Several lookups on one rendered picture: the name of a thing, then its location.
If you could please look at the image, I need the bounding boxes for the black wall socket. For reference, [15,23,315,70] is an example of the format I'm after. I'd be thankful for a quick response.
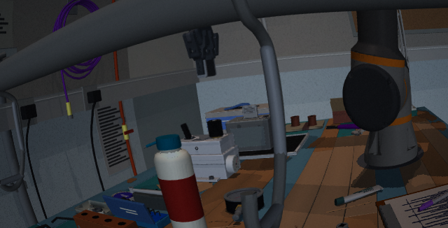
[20,103,38,121]
[86,89,103,104]

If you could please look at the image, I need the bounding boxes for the black power cable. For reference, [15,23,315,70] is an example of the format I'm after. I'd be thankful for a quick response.
[24,117,48,220]
[90,101,106,192]

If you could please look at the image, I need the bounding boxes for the purple tape roll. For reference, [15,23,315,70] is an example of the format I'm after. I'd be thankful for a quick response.
[112,191,134,201]

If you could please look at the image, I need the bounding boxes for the black round gauge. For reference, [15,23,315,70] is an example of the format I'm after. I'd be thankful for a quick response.
[223,187,265,215]

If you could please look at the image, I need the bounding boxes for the blue and white box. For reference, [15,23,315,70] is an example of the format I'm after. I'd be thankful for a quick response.
[204,102,271,130]

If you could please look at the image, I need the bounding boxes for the black regulator knob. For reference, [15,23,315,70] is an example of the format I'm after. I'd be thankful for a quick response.
[206,118,225,138]

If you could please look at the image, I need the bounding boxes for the orange block with holes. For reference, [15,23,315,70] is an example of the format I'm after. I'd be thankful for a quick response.
[73,209,139,228]

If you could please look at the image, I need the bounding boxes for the grey paper notice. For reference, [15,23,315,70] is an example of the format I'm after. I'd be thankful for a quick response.
[0,0,15,50]

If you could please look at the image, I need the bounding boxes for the orange wall pipe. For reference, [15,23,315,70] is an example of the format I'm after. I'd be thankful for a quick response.
[110,0,139,177]

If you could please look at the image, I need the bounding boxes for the white paper notice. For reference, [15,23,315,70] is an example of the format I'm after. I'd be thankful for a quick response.
[94,104,133,177]

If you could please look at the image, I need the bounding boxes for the brown clipboard with paper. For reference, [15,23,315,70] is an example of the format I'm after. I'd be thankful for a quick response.
[375,183,448,228]

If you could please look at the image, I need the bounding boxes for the grey access cover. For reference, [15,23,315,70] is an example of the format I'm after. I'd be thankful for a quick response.
[225,115,274,153]

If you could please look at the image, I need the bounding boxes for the brown notice board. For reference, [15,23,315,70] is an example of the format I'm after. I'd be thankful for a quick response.
[347,8,448,35]

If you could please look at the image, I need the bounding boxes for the white red spray bottle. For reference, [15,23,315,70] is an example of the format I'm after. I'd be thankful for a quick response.
[144,134,209,228]

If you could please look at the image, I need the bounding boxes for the purple coiled cable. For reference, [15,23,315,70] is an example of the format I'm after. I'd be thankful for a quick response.
[52,0,103,120]

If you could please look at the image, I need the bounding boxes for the blue open case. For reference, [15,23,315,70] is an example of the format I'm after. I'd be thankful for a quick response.
[101,194,172,228]

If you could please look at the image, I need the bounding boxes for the tan flat tray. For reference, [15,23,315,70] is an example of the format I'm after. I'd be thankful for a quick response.
[284,118,327,133]

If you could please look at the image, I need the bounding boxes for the grey wall trunking rail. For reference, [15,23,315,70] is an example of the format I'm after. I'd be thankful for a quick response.
[0,67,201,124]

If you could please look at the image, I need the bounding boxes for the purple pen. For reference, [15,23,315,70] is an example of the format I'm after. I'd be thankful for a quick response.
[417,190,448,213]

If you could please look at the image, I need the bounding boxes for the black toggle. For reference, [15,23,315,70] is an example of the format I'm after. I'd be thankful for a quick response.
[180,122,193,141]

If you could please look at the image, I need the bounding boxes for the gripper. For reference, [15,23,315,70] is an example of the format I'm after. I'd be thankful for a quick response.
[181,27,220,78]

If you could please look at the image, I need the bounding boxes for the white-edged black mat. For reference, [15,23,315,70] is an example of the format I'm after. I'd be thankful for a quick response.
[239,131,310,159]

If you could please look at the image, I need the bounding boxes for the grey flat box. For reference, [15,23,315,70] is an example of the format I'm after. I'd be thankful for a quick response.
[132,190,168,212]

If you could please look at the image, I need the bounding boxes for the black hex key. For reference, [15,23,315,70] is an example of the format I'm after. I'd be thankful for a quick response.
[51,215,76,225]

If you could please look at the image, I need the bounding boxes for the grey bent pipe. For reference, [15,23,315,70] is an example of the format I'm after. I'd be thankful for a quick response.
[225,0,288,228]

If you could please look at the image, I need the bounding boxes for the white air service block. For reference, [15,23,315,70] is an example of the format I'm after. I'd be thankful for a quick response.
[179,132,242,180]

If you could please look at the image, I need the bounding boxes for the white shallow tray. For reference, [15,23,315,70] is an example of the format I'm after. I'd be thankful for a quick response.
[74,199,113,215]

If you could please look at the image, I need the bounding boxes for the white marker pen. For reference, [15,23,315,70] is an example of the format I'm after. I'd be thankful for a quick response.
[333,184,384,207]

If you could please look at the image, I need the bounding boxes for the brown cardboard box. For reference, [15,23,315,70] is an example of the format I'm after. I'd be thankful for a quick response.
[330,97,353,125]

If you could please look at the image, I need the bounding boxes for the grey stand pole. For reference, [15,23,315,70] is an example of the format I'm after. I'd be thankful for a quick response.
[0,90,39,227]

